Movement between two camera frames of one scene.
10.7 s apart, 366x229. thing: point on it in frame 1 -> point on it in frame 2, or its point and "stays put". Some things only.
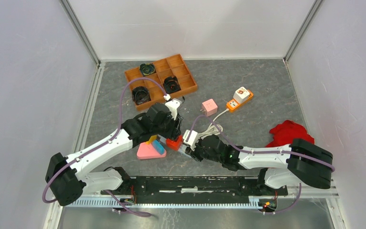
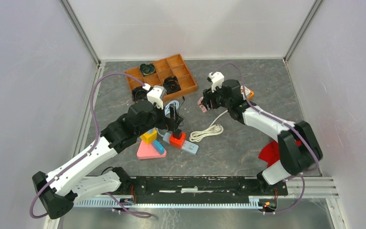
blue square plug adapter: (158, 147) stays put
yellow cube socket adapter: (151, 139) stays put
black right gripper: (194, 154) -> (208, 95)
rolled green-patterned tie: (147, 68) stays put
